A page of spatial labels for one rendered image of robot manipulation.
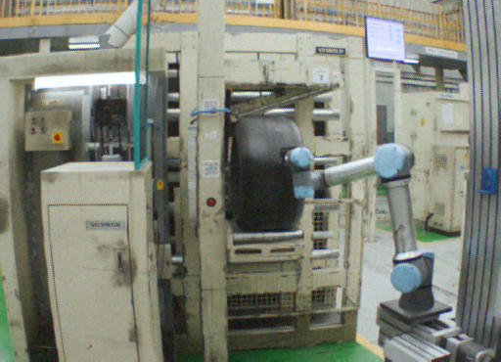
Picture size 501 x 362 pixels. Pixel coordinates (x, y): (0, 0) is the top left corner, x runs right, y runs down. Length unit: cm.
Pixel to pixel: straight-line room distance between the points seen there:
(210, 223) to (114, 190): 82
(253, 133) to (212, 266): 68
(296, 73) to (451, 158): 440
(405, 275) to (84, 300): 117
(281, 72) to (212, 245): 98
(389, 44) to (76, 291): 552
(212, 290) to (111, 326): 81
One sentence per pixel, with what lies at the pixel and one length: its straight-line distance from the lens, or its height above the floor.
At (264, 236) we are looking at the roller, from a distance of 250.
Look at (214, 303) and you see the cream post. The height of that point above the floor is 54.
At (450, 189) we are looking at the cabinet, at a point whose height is 65.
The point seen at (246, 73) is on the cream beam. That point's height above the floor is 170.
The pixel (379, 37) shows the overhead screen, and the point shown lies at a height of 260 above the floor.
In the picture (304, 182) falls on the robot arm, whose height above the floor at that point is 120.
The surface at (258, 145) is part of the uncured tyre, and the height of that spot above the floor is 133.
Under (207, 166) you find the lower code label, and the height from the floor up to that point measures 123.
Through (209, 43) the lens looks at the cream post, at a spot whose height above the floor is 182.
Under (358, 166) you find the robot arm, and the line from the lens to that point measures 204.
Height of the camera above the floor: 140
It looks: 5 degrees down
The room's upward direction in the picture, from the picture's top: straight up
